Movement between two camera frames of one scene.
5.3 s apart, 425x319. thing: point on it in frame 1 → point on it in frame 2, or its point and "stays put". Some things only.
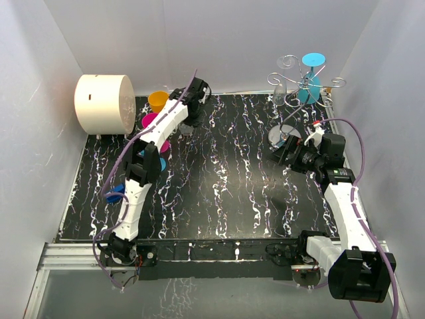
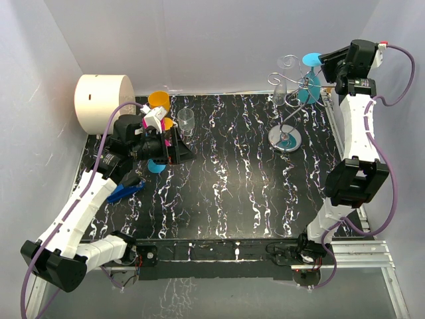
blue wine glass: [310, 94] stays put
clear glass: [279, 94] stays put
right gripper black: [292, 145] → [328, 61]
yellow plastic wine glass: [157, 100] stays put
